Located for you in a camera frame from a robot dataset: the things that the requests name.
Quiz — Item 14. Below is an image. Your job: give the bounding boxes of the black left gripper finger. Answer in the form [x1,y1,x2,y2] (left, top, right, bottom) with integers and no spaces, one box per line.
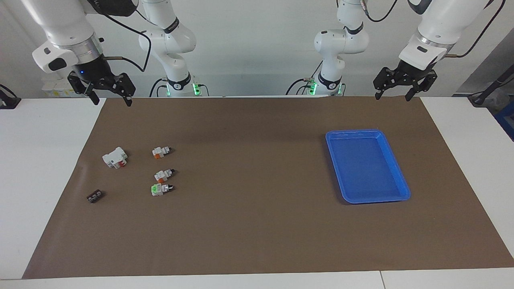
[373,68,400,100]
[406,71,437,102]

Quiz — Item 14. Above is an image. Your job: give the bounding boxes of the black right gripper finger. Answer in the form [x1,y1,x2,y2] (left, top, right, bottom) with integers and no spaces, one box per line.
[67,72,100,106]
[110,73,136,107]

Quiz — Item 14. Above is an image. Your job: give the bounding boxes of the white background boxes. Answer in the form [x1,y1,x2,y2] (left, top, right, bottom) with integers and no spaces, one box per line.
[41,77,77,98]

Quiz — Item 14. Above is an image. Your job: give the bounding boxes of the black stand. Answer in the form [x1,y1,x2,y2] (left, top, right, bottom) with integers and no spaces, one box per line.
[468,66,514,107]

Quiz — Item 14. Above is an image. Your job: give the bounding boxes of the white circuit breaker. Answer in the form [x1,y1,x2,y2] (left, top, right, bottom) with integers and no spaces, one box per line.
[102,147,129,169]

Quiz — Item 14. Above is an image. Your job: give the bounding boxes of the blue crate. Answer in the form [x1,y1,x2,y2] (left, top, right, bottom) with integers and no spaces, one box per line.
[494,100,514,141]

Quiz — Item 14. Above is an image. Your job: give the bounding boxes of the blue plastic tray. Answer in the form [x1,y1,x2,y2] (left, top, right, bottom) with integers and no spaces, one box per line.
[325,129,411,205]

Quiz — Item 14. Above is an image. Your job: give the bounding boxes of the brown table mat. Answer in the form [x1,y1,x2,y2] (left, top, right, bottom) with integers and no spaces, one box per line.
[22,96,514,279]

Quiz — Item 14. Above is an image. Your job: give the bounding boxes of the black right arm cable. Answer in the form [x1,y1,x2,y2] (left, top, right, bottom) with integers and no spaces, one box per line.
[86,0,152,73]

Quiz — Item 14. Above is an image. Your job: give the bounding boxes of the black base cable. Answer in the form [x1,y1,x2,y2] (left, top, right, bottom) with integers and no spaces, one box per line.
[285,60,322,96]
[150,77,169,98]

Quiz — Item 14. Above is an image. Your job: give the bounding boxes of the black clamp mount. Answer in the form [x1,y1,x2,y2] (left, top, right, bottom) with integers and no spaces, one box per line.
[0,84,21,110]

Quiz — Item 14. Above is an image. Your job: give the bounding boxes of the white green selector switch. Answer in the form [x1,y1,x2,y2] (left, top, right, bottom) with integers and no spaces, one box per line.
[151,183,174,197]

